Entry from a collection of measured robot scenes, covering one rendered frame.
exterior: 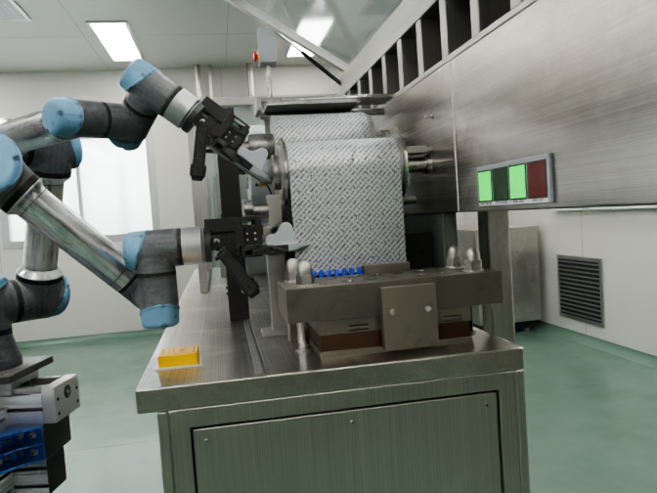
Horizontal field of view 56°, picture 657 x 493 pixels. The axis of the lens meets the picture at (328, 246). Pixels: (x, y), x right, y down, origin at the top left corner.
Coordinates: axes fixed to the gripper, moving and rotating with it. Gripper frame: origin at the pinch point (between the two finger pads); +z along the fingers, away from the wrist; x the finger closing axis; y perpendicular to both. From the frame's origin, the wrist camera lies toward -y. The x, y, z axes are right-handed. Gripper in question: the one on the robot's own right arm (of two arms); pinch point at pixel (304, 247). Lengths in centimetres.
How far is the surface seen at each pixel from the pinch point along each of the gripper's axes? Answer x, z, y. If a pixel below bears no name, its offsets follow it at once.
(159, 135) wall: 556, -71, 101
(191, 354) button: -13.4, -23.6, -16.9
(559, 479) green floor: 105, 113, -109
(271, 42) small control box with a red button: 58, 2, 58
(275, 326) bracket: 7.8, -6.5, -17.0
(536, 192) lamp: -42, 29, 8
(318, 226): -0.3, 3.2, 4.1
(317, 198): -0.3, 3.4, 9.9
